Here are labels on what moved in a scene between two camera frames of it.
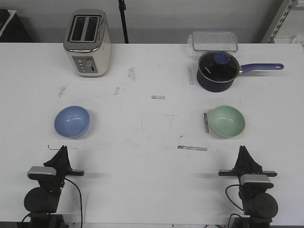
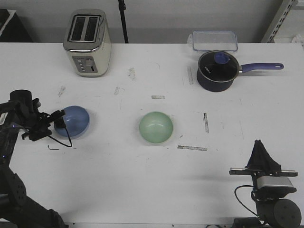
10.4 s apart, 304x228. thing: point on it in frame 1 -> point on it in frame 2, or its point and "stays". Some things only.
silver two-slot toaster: (87, 40) stays
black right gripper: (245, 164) -> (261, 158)
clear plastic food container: (213, 41) stays
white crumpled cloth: (298, 39) stays
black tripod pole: (122, 7) stays
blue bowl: (71, 121) stays
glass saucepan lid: (218, 66) stays
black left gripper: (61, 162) -> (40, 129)
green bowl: (226, 121) -> (156, 127)
